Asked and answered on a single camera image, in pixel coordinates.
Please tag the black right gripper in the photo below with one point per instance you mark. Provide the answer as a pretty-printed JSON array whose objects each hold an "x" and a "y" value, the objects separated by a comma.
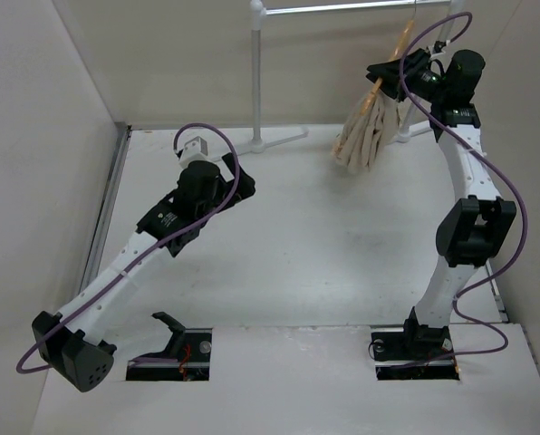
[{"x": 391, "y": 82}]

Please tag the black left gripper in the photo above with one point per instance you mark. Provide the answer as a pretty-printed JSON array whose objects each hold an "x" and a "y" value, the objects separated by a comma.
[{"x": 232, "y": 167}]

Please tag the white clothes rack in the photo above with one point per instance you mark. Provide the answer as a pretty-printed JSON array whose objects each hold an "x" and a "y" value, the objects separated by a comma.
[{"x": 258, "y": 13}]

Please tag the wooden clothes hanger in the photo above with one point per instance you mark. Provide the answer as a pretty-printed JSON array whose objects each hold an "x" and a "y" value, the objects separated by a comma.
[{"x": 398, "y": 51}]

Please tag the beige trousers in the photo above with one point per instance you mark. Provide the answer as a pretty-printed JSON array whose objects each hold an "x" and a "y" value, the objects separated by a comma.
[{"x": 371, "y": 125}]

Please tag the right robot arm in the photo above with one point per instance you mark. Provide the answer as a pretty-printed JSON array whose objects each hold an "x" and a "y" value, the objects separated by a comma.
[{"x": 475, "y": 228}]

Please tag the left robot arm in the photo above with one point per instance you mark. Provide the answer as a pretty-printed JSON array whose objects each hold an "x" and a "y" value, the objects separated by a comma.
[{"x": 72, "y": 340}]

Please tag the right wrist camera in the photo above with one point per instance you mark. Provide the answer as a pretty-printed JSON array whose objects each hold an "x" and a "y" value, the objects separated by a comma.
[{"x": 437, "y": 49}]

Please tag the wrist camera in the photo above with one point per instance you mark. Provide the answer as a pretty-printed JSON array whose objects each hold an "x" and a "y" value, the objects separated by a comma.
[
  {"x": 195, "y": 149},
  {"x": 437, "y": 49}
]

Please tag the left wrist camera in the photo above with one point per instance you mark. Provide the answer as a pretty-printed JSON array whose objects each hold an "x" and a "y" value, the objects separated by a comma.
[{"x": 195, "y": 149}]

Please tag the left aluminium frame rail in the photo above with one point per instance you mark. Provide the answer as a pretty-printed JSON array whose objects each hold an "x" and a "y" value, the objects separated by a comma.
[{"x": 93, "y": 259}]

